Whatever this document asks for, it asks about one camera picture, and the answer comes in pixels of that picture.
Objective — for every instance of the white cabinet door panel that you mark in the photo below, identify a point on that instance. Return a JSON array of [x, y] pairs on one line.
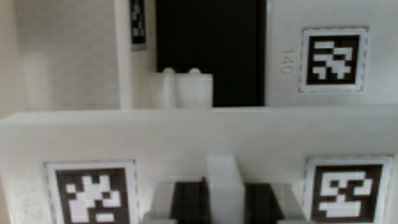
[[167, 138]]

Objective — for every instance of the white cabinet body box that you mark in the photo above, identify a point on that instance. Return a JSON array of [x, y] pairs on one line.
[[59, 54]]

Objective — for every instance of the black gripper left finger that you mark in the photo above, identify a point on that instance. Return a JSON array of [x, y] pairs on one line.
[[179, 206]]

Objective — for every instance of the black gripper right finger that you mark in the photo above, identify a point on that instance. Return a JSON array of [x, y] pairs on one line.
[[272, 207]]

